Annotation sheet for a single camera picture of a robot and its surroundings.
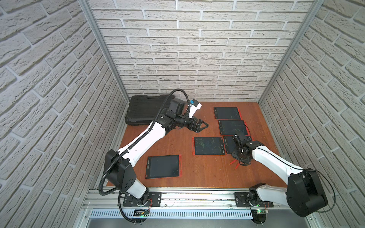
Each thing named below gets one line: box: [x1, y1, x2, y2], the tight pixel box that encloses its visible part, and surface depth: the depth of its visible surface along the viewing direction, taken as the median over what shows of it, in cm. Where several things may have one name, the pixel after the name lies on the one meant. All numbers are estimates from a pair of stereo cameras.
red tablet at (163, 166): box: [144, 154, 183, 180], surface depth 87 cm
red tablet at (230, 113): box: [213, 106, 243, 121], surface depth 113 cm
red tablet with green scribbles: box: [218, 119, 251, 136], surface depth 106 cm
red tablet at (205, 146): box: [192, 136, 227, 156], surface depth 96 cm
